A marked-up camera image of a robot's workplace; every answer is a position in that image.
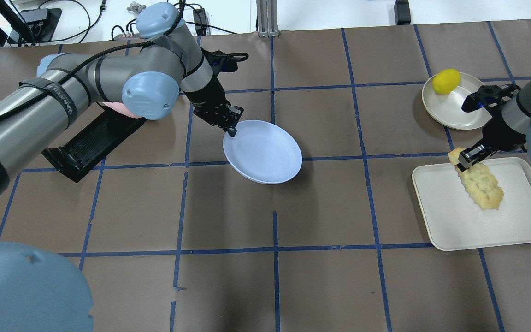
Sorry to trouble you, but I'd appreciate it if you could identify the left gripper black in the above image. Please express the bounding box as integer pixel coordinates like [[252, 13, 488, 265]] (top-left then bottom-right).
[[185, 76, 244, 138]]

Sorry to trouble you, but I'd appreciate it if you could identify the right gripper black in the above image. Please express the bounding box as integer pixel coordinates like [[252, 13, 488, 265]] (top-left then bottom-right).
[[459, 118, 526, 169]]

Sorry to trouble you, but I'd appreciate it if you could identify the blue plate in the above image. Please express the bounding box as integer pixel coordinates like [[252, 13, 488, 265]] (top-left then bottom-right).
[[223, 120, 303, 184]]

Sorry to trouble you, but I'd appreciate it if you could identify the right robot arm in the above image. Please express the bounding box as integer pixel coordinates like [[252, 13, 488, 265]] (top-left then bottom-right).
[[456, 81, 531, 172]]

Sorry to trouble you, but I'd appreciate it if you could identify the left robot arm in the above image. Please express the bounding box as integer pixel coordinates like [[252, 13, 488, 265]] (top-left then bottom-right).
[[0, 1, 244, 332]]

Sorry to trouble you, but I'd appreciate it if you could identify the cream round plate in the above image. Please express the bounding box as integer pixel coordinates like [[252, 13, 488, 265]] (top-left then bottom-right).
[[421, 73, 491, 130]]

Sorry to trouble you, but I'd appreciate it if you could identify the pink plate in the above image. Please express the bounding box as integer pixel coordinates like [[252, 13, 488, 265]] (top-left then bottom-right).
[[97, 102, 141, 119]]

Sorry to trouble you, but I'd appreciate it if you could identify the white rectangular tray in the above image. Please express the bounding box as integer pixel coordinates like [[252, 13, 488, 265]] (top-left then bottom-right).
[[412, 157, 531, 251]]

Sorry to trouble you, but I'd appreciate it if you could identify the yellow lemon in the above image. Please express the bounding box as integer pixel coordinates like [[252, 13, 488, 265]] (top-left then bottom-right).
[[432, 69, 461, 95]]

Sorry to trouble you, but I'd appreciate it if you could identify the black power adapter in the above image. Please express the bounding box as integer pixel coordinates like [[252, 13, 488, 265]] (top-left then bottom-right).
[[394, 0, 412, 25]]

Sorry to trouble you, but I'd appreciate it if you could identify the black dish rack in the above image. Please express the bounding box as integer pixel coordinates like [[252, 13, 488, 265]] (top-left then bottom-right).
[[41, 104, 146, 183]]

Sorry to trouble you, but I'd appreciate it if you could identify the black monitor stand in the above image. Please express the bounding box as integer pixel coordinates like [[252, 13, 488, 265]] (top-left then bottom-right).
[[0, 0, 63, 45]]

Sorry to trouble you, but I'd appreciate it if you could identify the aluminium frame post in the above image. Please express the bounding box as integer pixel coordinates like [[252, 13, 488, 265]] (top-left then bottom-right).
[[256, 0, 280, 38]]

